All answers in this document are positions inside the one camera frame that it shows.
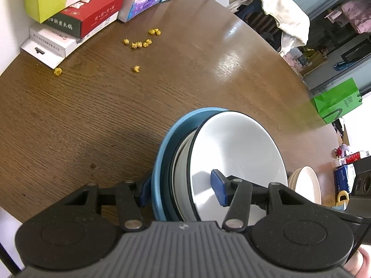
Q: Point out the wooden chair with cushion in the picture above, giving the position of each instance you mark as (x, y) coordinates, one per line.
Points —
(258, 20)

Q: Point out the blue bowl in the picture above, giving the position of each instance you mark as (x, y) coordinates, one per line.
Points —
(162, 162)

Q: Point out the small white bowl black rim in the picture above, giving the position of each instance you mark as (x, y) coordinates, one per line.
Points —
(237, 144)

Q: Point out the small beige plate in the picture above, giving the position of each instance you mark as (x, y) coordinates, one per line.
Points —
(308, 182)

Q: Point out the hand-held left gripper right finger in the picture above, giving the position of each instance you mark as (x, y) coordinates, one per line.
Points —
(218, 186)

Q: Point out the green paper bag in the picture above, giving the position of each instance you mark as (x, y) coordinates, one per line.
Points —
(333, 101)

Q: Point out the yellow mug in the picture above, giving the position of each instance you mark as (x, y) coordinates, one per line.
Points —
(337, 198)

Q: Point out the plastic bottle red label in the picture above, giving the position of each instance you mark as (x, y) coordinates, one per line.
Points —
(355, 157)

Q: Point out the white flat box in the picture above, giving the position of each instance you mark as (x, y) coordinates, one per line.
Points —
(49, 42)

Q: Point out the blue tissue pack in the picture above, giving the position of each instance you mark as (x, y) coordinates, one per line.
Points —
(343, 178)

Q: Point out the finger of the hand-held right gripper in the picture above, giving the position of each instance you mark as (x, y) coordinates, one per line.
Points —
(347, 215)

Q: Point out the scattered popcorn pieces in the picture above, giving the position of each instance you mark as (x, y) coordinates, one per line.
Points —
(136, 45)

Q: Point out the red box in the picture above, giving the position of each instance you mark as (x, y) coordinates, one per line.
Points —
(95, 11)

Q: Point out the red flower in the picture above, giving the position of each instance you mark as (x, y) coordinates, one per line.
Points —
(339, 152)

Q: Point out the chair with cream sweater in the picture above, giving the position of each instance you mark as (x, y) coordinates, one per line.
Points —
(284, 11)

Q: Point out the person's right hand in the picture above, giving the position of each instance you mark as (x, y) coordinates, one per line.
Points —
(361, 266)

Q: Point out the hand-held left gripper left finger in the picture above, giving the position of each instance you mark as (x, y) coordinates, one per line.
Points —
(145, 192)

